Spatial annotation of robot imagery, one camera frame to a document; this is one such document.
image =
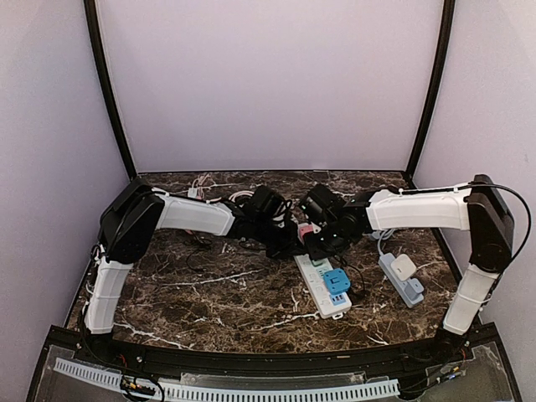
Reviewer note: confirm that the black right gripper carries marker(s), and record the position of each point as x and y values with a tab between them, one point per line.
315	252

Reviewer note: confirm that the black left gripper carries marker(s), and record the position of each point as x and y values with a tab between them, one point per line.
291	246

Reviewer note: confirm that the pink plug adapter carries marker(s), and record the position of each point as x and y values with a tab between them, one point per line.
305	232

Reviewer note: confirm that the blue plug adapter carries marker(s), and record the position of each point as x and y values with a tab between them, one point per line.
336	281

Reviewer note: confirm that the grey-blue power strip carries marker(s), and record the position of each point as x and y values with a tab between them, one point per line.
385	260

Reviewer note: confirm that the white multicolour power strip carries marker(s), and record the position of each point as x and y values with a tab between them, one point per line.
328	306

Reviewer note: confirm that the white cube charger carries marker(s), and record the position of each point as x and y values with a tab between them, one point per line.
403	267

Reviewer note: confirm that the green plug adapter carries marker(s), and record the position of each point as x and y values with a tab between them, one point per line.
322	263

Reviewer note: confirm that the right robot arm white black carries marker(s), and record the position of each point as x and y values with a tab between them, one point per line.
475	207

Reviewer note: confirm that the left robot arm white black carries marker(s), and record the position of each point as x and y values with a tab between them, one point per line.
128	224

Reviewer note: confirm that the grey-blue charger block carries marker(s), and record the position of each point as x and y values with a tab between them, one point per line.
414	291

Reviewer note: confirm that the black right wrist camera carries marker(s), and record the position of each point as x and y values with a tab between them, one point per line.
321	205

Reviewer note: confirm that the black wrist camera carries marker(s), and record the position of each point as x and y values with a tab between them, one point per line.
265	204
321	205

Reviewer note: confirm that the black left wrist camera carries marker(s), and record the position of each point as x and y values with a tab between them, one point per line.
265	204

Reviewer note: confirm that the black front table rail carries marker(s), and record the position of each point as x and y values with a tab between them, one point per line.
404	358

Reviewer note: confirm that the white slotted cable duct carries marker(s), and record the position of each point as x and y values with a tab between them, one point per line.
204	387

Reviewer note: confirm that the black right frame post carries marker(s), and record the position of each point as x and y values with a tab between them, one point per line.
444	35

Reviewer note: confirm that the black frame post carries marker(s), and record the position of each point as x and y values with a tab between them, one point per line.
103	74
444	35

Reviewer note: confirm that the black left frame post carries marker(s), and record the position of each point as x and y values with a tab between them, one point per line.
103	74

